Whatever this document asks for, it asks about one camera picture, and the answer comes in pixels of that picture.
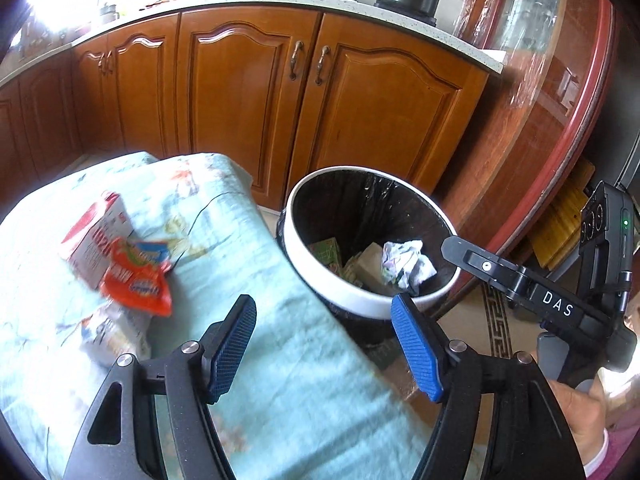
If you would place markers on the person's right hand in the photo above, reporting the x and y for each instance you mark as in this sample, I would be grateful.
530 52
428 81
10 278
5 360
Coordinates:
582 420

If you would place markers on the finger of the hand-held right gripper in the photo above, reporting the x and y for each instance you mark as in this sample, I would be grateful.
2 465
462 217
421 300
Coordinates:
482 265

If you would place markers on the green paper box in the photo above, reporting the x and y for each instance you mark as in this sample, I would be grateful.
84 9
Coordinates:
326 255

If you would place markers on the speckled kitchen countertop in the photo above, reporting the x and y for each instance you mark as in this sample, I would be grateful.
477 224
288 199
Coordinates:
460 45

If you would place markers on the wooden base cabinets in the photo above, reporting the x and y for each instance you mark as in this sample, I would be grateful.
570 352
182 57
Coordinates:
240 90

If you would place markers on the beige paper box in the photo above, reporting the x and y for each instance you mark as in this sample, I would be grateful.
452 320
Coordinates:
367 267

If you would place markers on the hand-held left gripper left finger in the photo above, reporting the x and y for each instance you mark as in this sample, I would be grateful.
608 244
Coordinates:
230 355

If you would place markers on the white round trash bin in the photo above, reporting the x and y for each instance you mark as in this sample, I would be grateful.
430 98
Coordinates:
310 270

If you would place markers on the red orange snack packet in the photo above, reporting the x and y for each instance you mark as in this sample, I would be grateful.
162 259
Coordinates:
137 282

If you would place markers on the yellow wooden board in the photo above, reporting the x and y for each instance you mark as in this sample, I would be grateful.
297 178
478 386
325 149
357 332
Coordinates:
562 222

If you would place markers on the white paper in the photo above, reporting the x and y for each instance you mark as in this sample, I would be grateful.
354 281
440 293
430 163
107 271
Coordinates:
407 265

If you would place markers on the white red carton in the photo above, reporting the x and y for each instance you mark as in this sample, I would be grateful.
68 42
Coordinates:
90 240

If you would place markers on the person's right forearm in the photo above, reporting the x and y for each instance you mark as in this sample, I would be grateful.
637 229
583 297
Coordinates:
620 455

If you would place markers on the teal floral tablecloth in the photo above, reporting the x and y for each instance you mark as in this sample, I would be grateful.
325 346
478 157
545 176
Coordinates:
280 385

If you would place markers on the wooden glass door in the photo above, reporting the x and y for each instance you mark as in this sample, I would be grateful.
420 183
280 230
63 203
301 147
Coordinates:
530 85

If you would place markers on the white yellow packet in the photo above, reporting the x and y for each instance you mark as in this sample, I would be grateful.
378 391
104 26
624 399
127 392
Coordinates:
115 337

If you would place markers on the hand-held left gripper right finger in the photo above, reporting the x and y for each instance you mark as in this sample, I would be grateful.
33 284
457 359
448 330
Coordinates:
417 350

